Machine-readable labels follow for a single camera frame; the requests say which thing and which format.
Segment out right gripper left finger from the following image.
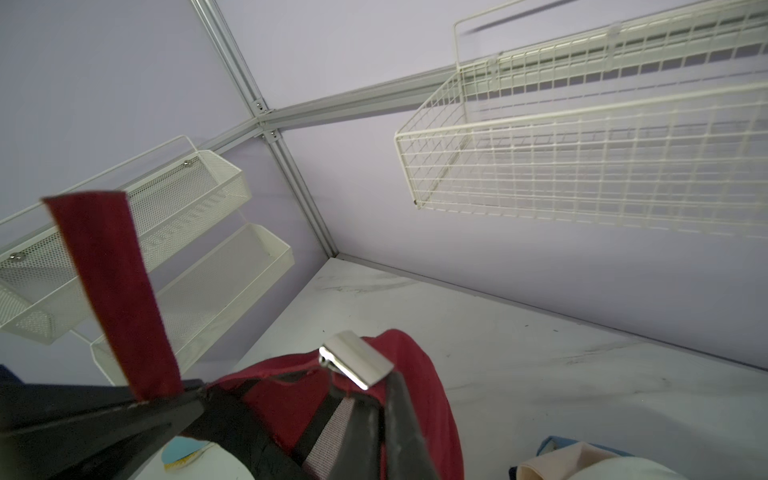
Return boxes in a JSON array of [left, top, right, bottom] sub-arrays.
[[1, 379, 204, 479]]

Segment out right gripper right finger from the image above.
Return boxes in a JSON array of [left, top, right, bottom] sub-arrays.
[[328, 372, 440, 479]]

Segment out white baseball cap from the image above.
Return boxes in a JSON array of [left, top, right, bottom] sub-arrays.
[[132, 439, 253, 480]]

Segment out dark red baseball cap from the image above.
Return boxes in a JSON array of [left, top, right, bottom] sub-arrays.
[[45, 191, 465, 479]]

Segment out beige baseball cap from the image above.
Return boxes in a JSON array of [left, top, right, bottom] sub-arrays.
[[508, 436, 685, 480]]

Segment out white mesh two-tier shelf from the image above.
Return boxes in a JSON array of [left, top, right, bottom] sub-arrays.
[[1, 136, 294, 386]]

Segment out aluminium frame rails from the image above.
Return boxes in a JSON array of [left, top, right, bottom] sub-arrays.
[[190, 0, 768, 259]]

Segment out white wire wall basket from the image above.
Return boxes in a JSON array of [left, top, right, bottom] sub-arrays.
[[394, 0, 768, 235]]

